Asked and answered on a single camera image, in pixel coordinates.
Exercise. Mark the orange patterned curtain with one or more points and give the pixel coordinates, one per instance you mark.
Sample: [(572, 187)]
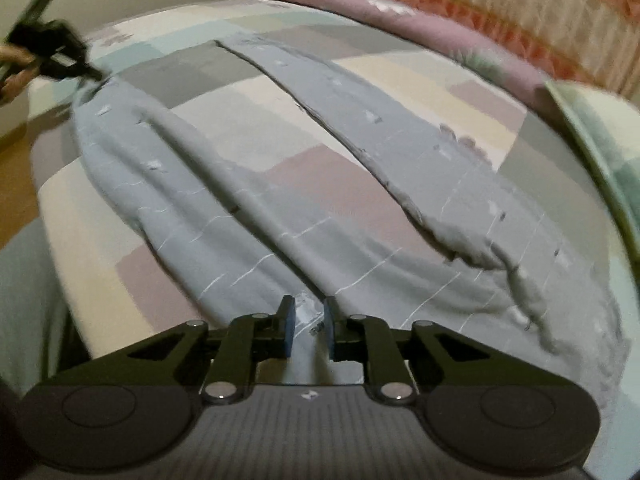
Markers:
[(525, 10)]

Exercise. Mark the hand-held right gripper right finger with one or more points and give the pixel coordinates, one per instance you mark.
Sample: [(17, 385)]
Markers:
[(330, 327)]

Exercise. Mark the grey printed pants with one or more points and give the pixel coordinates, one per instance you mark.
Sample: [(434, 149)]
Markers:
[(360, 110)]

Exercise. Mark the person's left hand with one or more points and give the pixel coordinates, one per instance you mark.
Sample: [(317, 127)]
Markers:
[(17, 77)]

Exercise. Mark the checked pillow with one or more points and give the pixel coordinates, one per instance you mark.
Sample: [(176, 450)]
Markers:
[(600, 135)]

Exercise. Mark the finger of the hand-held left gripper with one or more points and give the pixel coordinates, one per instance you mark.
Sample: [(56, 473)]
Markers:
[(90, 74)]

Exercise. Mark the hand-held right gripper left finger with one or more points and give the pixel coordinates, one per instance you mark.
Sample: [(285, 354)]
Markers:
[(287, 325)]

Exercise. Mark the patchwork bed sheet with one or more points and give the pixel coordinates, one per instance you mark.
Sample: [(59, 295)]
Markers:
[(400, 72)]

